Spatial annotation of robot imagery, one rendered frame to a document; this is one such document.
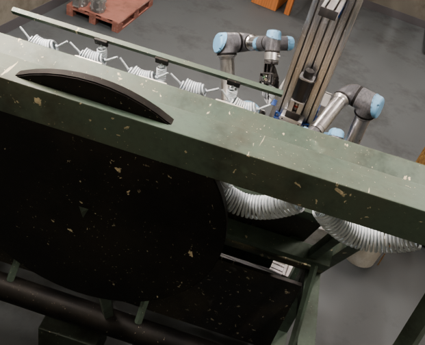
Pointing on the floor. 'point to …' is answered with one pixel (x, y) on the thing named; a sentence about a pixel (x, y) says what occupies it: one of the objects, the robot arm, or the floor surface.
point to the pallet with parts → (109, 11)
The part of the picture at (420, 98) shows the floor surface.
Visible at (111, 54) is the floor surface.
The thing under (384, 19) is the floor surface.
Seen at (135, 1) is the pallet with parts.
